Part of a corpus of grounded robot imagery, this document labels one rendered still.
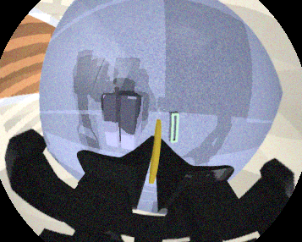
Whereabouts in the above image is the gold coin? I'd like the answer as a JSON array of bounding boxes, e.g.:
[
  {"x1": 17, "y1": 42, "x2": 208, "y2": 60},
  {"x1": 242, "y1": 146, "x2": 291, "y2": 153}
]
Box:
[{"x1": 148, "y1": 118, "x2": 162, "y2": 184}]

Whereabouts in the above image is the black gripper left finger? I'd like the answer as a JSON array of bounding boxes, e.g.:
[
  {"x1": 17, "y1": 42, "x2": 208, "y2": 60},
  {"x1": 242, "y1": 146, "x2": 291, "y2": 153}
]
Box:
[{"x1": 76, "y1": 135, "x2": 154, "y2": 210}]

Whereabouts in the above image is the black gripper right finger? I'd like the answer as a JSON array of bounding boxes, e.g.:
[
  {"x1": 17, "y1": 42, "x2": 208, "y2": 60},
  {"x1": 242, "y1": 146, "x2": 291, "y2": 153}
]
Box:
[{"x1": 156, "y1": 139, "x2": 235, "y2": 213}]

